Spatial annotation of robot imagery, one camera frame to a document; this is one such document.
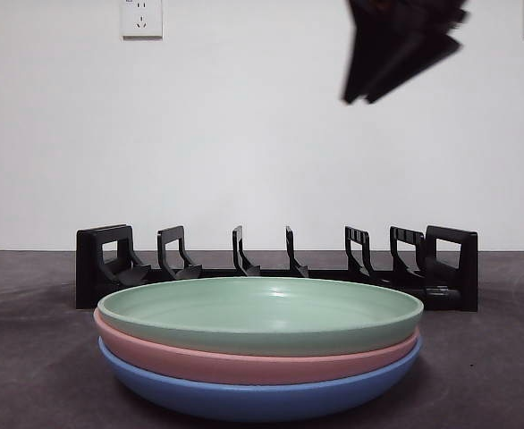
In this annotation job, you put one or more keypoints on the blue plate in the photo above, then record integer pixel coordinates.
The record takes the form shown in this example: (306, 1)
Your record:
(262, 402)

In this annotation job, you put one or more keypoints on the green plate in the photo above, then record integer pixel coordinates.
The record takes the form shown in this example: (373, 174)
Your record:
(262, 339)

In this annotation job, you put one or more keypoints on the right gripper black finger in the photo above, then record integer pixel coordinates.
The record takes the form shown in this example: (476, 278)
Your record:
(418, 58)
(369, 53)

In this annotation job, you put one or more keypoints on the black plastic dish rack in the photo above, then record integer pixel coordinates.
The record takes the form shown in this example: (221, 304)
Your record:
(463, 268)

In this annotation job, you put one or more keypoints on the white wall socket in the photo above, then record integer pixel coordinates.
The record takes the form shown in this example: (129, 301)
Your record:
(140, 18)

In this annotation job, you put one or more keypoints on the pink plate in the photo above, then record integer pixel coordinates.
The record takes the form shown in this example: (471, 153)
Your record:
(199, 366)

